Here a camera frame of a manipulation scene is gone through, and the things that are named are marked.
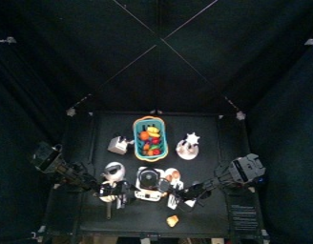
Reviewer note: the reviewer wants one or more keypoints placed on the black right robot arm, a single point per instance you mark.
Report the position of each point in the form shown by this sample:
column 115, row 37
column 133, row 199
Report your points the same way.
column 237, row 173

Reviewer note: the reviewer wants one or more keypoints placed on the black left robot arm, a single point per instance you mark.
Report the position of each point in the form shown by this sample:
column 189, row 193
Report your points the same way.
column 63, row 168

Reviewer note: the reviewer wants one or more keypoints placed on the tan toy squash half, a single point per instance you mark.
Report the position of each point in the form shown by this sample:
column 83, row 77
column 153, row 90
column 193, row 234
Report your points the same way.
column 173, row 220

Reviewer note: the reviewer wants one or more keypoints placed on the white toy spatula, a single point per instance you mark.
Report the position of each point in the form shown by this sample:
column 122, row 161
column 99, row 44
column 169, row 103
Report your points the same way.
column 121, row 202

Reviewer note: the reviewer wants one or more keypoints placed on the black toy pot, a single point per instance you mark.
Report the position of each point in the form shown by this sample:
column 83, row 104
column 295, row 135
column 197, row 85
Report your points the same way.
column 149, row 178

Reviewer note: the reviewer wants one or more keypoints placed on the silver toy kettle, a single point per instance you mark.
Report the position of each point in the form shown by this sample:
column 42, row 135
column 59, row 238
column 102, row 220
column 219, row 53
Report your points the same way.
column 114, row 171

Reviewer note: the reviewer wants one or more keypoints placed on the red toy tomato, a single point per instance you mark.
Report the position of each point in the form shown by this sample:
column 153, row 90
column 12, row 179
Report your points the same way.
column 156, row 152

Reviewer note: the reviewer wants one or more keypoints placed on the green toy vegetable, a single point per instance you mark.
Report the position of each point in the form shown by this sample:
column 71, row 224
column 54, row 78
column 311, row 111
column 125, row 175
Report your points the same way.
column 154, row 147

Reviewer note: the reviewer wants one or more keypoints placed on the white star-shaped toy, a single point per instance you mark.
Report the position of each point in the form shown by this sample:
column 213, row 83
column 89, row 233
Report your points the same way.
column 189, row 147

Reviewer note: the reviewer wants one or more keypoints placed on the white toy toaster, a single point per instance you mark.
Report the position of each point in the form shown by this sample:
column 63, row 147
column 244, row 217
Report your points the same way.
column 118, row 145

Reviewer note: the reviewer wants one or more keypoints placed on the red toy fruit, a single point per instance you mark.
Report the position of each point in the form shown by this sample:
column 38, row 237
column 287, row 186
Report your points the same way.
column 156, row 140

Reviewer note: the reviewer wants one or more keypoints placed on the teal basket orange rim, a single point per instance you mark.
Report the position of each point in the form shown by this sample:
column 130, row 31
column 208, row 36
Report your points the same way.
column 150, row 139

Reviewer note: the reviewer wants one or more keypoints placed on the orange toy fruit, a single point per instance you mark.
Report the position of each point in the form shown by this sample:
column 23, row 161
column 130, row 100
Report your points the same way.
column 144, row 135

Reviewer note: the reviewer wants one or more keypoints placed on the yellow toy banana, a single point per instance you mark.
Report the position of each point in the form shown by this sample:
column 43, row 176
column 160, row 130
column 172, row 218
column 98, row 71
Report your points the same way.
column 153, row 131

